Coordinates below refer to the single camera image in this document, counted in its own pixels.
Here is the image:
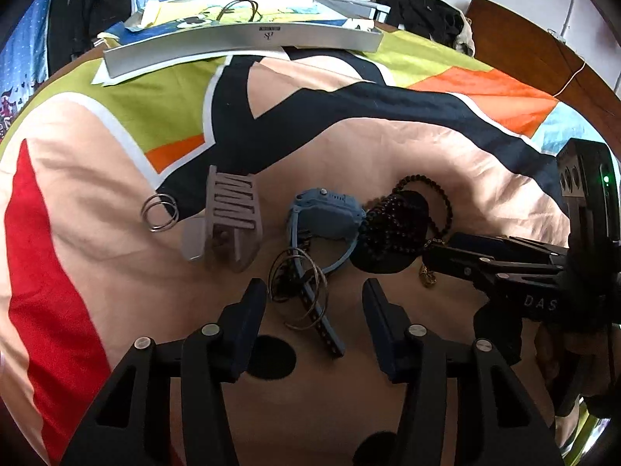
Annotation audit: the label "person's right hand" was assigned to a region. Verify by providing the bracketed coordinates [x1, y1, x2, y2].
[534, 323, 612, 399]

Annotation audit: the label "white cable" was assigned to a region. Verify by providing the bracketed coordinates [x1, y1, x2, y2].
[548, 0, 588, 98]

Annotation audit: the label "black bangles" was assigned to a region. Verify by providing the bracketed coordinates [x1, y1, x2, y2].
[220, 0, 260, 23]

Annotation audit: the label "colourful printed blanket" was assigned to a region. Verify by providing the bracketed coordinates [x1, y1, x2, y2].
[0, 10, 621, 466]

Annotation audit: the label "gold pendant chain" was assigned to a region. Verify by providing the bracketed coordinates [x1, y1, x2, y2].
[418, 239, 444, 288]

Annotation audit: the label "blue wrist watch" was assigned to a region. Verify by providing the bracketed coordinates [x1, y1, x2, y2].
[286, 187, 367, 357]

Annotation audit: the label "shallow silver box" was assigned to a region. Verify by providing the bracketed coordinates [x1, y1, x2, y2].
[103, 0, 384, 81]

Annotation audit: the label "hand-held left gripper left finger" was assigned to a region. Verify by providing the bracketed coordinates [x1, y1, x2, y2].
[61, 278, 269, 466]

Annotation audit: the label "black clothes pile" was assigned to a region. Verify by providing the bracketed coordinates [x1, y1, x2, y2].
[376, 0, 474, 54]

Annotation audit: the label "black bead necklace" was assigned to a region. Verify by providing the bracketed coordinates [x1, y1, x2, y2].
[361, 175, 454, 258]

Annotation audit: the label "wooden headboard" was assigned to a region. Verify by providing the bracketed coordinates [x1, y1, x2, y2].
[466, 0, 621, 156]

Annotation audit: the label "taupe hair claw clip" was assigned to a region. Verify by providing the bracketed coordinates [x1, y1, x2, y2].
[181, 165, 265, 273]

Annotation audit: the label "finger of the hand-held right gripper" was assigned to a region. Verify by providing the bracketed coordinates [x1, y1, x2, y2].
[421, 244, 564, 297]
[449, 232, 571, 265]

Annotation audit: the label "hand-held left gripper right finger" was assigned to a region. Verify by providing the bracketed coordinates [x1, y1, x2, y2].
[361, 278, 566, 466]

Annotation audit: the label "silver box lid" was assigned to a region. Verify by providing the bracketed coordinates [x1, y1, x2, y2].
[313, 0, 391, 23]

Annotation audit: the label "thin wire bangles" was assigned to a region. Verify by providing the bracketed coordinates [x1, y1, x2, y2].
[268, 247, 331, 332]

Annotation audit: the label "dark hanging clothes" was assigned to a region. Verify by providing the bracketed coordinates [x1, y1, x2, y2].
[46, 0, 134, 76]

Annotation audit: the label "silver key rings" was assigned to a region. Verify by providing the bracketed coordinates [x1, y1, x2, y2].
[142, 193, 181, 233]

